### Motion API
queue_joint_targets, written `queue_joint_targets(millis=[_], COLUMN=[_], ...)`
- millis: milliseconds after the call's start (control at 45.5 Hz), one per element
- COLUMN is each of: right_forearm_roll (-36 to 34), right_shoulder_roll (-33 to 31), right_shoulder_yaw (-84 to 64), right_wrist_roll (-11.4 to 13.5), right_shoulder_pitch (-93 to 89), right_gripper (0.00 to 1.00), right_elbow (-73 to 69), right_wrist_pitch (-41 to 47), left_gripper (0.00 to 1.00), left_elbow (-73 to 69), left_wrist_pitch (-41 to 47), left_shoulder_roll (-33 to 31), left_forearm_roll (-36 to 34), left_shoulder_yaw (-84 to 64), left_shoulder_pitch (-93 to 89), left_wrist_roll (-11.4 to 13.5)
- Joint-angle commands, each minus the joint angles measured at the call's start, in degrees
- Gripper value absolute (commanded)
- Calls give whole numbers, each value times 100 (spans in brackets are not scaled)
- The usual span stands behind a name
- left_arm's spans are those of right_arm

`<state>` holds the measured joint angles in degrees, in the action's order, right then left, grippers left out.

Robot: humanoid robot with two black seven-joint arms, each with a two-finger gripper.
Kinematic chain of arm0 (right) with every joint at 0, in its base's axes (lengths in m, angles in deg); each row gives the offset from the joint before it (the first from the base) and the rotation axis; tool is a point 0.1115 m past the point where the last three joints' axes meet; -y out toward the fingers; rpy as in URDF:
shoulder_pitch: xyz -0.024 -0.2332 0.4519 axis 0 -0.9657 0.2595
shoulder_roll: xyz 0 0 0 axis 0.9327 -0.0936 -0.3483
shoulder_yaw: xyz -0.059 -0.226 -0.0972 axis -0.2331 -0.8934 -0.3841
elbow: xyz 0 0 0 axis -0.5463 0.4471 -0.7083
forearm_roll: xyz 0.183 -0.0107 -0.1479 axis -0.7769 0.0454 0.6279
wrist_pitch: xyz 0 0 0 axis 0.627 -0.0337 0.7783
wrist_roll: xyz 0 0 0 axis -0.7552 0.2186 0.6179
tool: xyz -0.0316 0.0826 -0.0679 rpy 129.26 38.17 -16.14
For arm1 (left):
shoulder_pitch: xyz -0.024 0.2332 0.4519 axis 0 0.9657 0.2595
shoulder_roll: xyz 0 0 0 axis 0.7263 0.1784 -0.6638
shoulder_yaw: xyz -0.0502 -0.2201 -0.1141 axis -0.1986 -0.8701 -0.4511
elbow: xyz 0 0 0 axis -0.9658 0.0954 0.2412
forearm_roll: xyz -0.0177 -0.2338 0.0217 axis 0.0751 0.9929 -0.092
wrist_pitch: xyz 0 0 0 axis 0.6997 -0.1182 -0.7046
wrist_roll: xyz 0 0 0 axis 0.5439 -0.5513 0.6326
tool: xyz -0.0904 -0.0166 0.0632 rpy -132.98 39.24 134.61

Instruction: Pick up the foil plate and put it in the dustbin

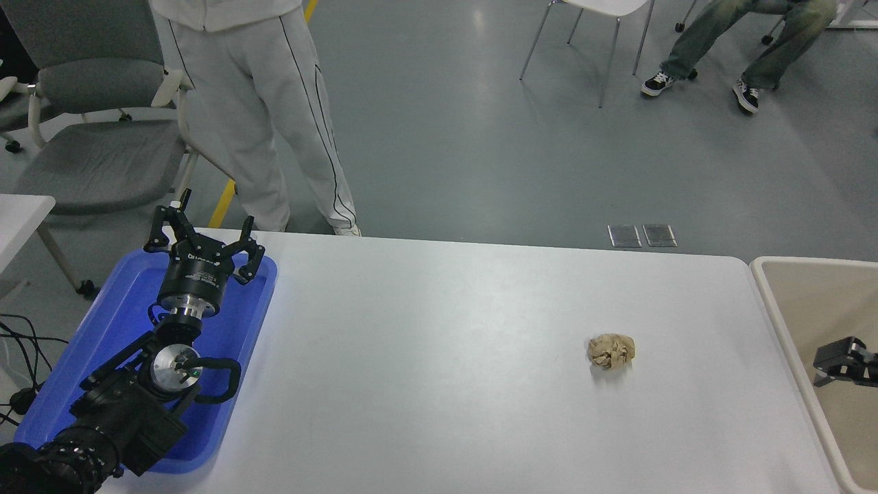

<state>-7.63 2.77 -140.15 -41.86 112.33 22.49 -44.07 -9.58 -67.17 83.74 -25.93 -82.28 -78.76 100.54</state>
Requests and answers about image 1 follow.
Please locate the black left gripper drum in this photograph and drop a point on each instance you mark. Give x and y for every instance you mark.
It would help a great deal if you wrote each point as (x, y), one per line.
(195, 278)

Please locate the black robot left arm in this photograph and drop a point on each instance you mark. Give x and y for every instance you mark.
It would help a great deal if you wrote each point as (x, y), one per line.
(130, 418)

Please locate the metal floor outlet plate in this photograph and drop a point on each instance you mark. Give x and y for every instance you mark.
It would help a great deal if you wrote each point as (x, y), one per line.
(624, 235)
(660, 234)

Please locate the large pale bin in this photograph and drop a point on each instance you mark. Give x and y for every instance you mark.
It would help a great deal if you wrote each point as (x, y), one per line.
(809, 302)

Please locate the blue plastic tray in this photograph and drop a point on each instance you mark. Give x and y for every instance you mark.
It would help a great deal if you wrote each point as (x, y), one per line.
(110, 322)

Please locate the grey office chair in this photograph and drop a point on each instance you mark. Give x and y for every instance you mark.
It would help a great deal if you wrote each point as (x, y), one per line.
(96, 161)

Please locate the standing person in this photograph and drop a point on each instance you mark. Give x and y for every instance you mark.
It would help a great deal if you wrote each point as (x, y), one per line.
(254, 116)

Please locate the small white side table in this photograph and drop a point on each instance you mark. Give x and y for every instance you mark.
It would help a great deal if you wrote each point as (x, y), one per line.
(20, 223)

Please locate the crumpled tan paper ball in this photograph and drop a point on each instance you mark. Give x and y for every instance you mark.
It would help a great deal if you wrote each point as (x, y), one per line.
(610, 350)

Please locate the seated person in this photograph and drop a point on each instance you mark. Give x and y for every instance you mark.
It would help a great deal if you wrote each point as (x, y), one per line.
(789, 41)

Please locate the white desk foot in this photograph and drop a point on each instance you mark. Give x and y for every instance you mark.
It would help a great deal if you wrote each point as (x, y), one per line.
(857, 25)

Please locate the white chair with metal legs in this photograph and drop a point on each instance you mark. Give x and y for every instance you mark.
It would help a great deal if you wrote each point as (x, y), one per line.
(610, 5)

